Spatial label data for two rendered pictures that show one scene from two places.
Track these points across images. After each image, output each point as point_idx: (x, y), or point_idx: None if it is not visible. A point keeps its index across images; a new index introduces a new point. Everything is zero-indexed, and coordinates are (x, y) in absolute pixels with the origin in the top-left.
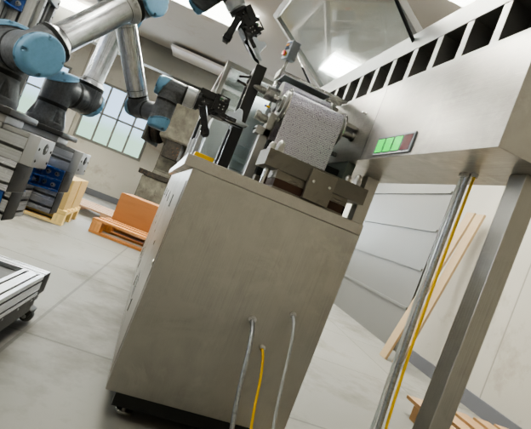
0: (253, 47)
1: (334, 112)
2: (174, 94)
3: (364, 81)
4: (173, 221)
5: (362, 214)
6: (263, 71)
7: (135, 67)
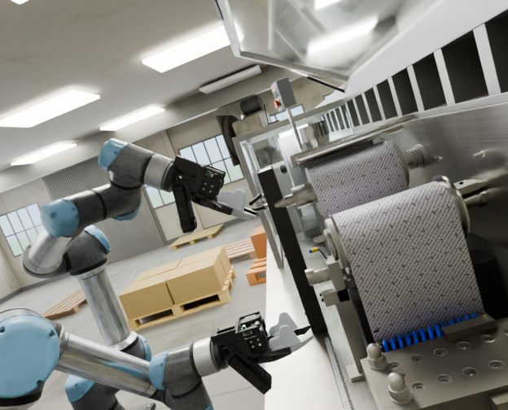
0: (229, 214)
1: (426, 197)
2: (184, 379)
3: (418, 72)
4: None
5: None
6: (271, 176)
7: (116, 378)
